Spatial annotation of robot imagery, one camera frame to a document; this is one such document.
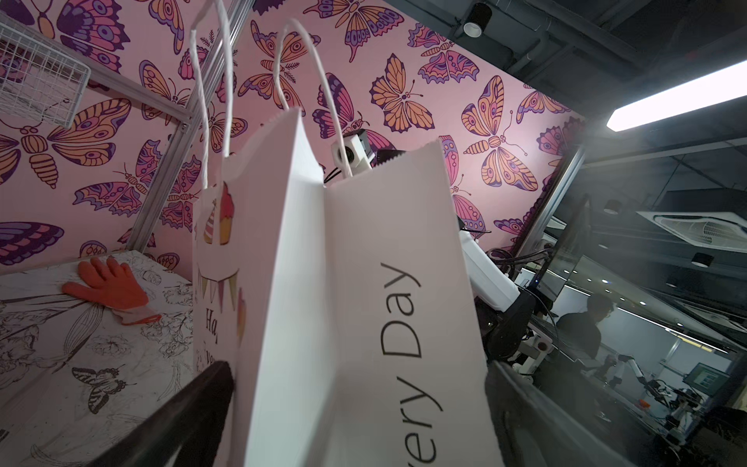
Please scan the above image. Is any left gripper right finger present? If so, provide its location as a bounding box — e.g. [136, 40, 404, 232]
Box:
[484, 361, 631, 467]

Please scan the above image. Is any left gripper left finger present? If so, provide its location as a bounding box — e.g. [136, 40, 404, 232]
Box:
[89, 361, 235, 466]

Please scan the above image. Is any seated person dark shirt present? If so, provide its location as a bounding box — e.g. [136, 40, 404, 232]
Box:
[558, 294, 614, 359]

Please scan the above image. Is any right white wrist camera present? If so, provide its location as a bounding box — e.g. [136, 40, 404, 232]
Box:
[332, 130, 375, 178]

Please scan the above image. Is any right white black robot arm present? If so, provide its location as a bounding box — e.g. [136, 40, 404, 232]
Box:
[457, 219, 552, 366]

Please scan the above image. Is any white paper bag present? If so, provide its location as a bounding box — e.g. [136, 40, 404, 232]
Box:
[188, 0, 506, 467]

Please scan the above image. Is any red rubber glove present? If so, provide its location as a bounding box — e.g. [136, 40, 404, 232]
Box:
[61, 257, 161, 326]

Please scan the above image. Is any white wire wall basket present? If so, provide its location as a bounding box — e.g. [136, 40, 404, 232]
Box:
[1, 15, 91, 128]

